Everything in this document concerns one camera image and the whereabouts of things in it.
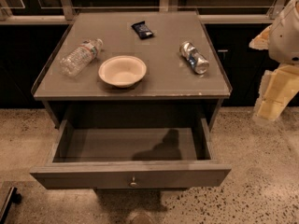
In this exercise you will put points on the dark blue snack packet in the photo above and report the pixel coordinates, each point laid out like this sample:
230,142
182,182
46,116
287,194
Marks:
142,30

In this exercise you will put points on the crushed silver blue can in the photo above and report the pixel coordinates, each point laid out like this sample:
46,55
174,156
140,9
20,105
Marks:
195,59

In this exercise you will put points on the clear plastic water bottle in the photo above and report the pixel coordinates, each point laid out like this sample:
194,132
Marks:
79,58

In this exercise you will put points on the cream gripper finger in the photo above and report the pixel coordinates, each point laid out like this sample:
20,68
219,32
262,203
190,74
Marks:
260,42
276,90

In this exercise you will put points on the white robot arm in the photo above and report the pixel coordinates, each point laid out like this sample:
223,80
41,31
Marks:
284,36

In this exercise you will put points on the grey top drawer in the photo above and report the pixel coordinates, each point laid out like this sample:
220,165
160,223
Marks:
166,155

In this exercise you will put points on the dark cabinet door handle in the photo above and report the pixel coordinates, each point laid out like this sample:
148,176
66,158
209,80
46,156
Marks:
222,50

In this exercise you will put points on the grey drawer cabinet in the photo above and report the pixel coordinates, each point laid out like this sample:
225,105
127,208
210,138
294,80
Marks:
168,75

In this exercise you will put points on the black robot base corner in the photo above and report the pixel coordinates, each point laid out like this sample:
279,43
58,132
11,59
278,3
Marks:
13,196

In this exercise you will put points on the white paper bowl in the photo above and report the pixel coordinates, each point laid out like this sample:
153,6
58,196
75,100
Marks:
122,71

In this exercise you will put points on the metal railing frame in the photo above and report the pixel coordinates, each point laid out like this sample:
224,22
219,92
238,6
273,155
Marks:
210,11

